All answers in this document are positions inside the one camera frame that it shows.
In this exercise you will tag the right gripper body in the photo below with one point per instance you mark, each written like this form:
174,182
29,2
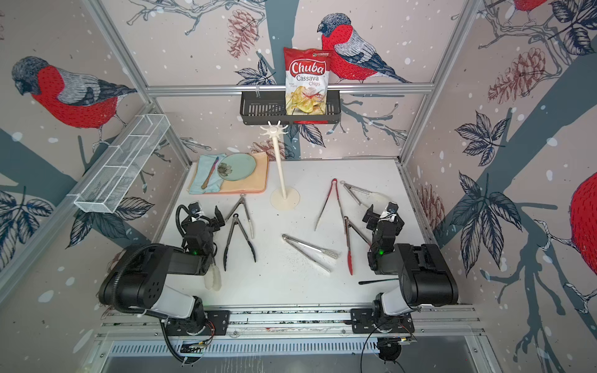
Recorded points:
382,221

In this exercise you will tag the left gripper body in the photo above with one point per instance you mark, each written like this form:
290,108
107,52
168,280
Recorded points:
205,221

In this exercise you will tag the black steel tongs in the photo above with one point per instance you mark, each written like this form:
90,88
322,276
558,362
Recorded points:
236,233

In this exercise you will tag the white small tongs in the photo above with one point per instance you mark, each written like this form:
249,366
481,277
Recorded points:
242,202

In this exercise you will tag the all steel slotted tongs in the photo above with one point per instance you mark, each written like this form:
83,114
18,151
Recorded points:
322,258

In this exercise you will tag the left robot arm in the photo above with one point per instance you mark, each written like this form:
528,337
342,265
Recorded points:
137,283

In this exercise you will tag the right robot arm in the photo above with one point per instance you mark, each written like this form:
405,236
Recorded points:
422,273

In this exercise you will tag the white tipped tongs right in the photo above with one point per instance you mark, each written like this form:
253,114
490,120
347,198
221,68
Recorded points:
364,197

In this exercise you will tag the red tipped steel tongs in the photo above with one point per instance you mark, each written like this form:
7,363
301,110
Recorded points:
348,226

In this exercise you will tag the cream utensil rack stand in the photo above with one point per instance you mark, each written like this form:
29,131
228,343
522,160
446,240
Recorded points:
284,198

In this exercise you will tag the teal cloth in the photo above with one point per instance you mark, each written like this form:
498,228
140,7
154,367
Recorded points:
201,171

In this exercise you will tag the light green plate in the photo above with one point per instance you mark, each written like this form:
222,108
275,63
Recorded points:
236,167

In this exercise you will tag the orange cutting board mat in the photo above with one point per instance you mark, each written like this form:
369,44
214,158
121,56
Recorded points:
255,183

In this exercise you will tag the Chuba cassava chips bag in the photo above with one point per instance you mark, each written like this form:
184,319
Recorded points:
306,81

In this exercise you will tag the pink handled utensil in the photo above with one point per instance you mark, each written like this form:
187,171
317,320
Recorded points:
208,177

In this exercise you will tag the iridescent spoon dark handle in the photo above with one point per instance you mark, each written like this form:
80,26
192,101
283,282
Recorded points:
377,281

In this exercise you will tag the thin red handled tongs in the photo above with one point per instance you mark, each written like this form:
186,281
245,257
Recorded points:
332,190

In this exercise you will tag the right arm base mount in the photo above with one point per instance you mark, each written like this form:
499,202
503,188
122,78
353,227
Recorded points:
364,321

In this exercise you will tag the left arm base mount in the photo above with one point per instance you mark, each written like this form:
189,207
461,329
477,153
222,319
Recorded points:
209,323

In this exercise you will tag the white wire mesh shelf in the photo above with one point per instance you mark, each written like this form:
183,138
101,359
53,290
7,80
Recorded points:
109,185

